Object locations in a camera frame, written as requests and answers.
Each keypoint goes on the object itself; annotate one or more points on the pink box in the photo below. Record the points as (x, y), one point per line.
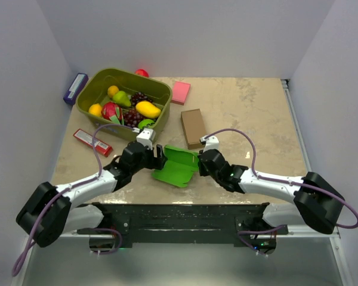
(180, 92)

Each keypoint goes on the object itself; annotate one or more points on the green round fruit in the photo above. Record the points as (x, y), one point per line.
(146, 123)

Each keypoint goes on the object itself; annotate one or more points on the yellow mango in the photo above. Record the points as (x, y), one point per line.
(148, 109)

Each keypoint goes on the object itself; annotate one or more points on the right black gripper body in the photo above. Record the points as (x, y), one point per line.
(203, 171)

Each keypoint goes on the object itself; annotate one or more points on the purple blue box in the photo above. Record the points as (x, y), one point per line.
(75, 88)

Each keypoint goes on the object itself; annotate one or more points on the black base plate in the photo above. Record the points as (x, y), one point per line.
(236, 224)

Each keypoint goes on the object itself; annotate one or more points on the dark purple grapes back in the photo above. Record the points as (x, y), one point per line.
(139, 97)

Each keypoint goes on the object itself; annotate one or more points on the yellow lemon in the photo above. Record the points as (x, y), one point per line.
(95, 110)

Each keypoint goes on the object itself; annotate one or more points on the brown cardboard box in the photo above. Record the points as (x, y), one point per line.
(193, 127)

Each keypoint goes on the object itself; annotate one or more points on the small orange fruit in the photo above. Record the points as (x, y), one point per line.
(112, 91)

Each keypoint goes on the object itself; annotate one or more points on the red apple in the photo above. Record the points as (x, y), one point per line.
(142, 72)

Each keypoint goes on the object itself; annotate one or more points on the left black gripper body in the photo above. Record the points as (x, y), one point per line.
(148, 161)

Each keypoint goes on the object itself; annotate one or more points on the red rectangular box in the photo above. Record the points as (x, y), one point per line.
(101, 147)

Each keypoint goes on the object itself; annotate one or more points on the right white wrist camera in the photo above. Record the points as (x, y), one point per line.
(210, 142)

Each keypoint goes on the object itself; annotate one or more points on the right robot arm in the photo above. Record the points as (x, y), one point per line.
(315, 199)

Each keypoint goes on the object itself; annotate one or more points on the aluminium frame rail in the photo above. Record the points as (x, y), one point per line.
(303, 231)

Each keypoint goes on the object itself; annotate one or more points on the olive green plastic bin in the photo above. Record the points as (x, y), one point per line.
(95, 92)

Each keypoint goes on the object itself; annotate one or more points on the green paper box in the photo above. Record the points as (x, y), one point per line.
(179, 168)

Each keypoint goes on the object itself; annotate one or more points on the dark red grapes front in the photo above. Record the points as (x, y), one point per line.
(132, 118)

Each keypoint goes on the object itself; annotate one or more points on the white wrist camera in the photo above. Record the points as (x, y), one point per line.
(146, 137)
(210, 142)

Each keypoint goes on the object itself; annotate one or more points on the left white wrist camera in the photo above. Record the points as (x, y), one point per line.
(146, 137)

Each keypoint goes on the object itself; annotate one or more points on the green pear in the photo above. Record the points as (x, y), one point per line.
(121, 98)

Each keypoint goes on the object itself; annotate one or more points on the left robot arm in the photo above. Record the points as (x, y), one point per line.
(49, 211)

